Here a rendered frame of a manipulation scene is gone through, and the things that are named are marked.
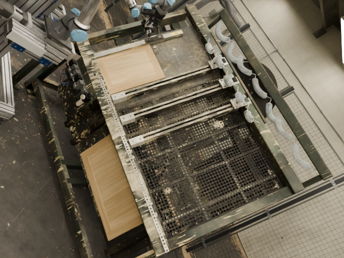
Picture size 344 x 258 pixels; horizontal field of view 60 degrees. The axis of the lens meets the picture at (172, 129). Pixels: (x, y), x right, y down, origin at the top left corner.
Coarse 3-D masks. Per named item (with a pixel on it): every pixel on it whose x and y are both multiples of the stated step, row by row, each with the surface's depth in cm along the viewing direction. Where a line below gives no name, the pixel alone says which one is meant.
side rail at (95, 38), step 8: (168, 16) 320; (176, 16) 323; (184, 16) 328; (128, 24) 311; (136, 24) 312; (160, 24) 323; (168, 24) 328; (96, 32) 303; (104, 32) 304; (112, 32) 305; (120, 32) 310; (128, 32) 315; (136, 32) 319; (96, 40) 306; (104, 40) 311
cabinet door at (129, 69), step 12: (144, 48) 303; (96, 60) 292; (108, 60) 294; (120, 60) 295; (132, 60) 296; (144, 60) 297; (156, 60) 298; (108, 72) 288; (120, 72) 289; (132, 72) 290; (144, 72) 291; (156, 72) 292; (108, 84) 282; (120, 84) 283; (132, 84) 284; (144, 84) 287
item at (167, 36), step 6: (180, 30) 314; (168, 36) 309; (174, 36) 312; (138, 42) 303; (144, 42) 304; (150, 42) 305; (156, 42) 309; (114, 48) 298; (120, 48) 298; (126, 48) 299; (132, 48) 302; (96, 54) 293; (102, 54) 293; (108, 54) 295
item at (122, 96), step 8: (216, 56) 280; (208, 64) 293; (216, 64) 290; (224, 64) 291; (184, 72) 288; (192, 72) 291; (200, 72) 290; (208, 72) 295; (160, 80) 282; (168, 80) 286; (176, 80) 284; (184, 80) 290; (136, 88) 276; (144, 88) 280; (152, 88) 278; (160, 88) 284; (112, 96) 271; (120, 96) 271; (128, 96) 274; (136, 96) 279
